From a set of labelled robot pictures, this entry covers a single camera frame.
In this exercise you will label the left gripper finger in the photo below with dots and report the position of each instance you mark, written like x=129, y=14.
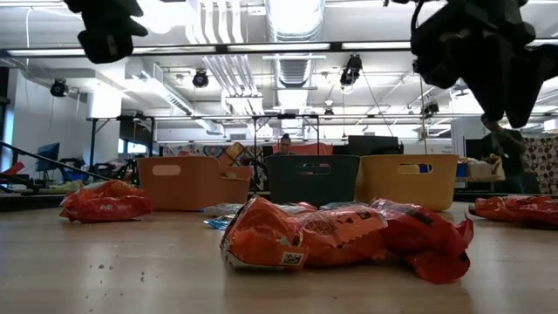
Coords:
x=104, y=48
x=117, y=25

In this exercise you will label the black spotlight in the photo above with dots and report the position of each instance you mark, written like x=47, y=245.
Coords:
x=351, y=72
x=200, y=79
x=329, y=112
x=431, y=109
x=59, y=88

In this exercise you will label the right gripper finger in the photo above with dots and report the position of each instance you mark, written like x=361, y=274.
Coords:
x=490, y=96
x=523, y=100

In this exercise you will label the red tape strip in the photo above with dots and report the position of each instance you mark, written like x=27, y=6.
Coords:
x=13, y=169

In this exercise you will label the orange plastic bin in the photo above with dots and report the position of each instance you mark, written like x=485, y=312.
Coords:
x=187, y=192

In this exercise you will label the yellow plastic bin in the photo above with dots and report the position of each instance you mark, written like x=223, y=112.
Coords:
x=405, y=187

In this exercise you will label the red KitKat candy bar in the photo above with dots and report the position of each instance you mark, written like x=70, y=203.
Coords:
x=427, y=244
x=519, y=209
x=104, y=202

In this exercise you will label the black metal table frame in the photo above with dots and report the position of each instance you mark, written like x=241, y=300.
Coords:
x=30, y=203

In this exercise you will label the orange-red cloth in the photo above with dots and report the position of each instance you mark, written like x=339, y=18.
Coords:
x=316, y=149

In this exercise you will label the small blue-screen monitor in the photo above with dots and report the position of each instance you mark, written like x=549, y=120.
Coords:
x=49, y=153

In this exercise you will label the polka dot curtain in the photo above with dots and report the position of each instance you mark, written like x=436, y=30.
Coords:
x=542, y=165

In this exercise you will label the colourful patterned quilt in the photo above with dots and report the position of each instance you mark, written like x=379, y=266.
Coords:
x=209, y=150

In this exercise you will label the dark teal plastic bin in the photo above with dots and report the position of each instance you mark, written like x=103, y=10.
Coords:
x=311, y=187

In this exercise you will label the person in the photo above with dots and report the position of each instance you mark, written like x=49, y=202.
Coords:
x=285, y=146
x=508, y=157

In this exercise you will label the orange Reese's candy pack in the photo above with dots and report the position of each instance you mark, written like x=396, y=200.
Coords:
x=344, y=235

